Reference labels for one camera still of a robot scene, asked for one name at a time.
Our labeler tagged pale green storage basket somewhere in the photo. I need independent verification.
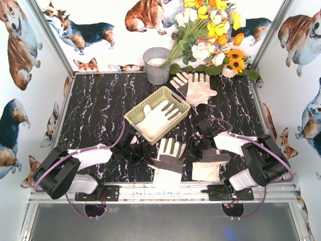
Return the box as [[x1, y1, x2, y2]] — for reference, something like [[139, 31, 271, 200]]
[[125, 86, 191, 145]]

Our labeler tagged aluminium front rail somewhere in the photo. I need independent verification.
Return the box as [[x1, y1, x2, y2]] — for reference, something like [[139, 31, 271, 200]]
[[29, 182, 300, 204]]

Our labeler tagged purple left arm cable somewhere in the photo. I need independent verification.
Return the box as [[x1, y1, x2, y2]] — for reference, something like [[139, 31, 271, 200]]
[[34, 122, 126, 219]]

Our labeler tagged artificial flower bouquet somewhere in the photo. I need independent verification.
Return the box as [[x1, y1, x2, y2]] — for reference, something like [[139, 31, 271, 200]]
[[161, 1, 267, 80]]

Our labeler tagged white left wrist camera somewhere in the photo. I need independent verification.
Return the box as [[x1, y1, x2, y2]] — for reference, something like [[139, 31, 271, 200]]
[[130, 136, 140, 145]]

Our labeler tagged white glove grey patch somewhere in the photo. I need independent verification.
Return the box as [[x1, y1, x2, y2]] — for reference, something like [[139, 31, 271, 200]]
[[136, 100, 182, 139]]

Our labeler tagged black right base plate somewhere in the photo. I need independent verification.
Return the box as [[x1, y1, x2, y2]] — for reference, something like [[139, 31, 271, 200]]
[[202, 184, 254, 201]]

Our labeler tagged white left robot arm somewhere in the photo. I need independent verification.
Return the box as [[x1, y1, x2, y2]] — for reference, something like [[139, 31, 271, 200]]
[[33, 132, 154, 200]]

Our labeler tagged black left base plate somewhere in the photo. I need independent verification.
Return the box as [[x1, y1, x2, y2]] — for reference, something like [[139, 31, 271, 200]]
[[75, 184, 120, 201]]

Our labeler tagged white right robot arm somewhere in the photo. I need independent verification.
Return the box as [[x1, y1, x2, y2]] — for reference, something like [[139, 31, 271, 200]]
[[182, 118, 294, 195]]

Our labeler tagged striped glove back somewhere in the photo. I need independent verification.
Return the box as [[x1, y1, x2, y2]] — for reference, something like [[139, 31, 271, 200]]
[[170, 72, 189, 98]]

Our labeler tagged grey metal bucket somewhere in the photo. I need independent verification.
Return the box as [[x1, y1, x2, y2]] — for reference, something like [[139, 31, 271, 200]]
[[143, 47, 170, 85]]

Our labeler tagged small white flower pot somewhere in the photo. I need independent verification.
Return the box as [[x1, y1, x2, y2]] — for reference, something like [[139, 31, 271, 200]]
[[222, 66, 236, 78]]

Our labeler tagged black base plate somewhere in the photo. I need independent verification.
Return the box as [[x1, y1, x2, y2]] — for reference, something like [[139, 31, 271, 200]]
[[75, 184, 120, 201], [202, 184, 254, 201]]

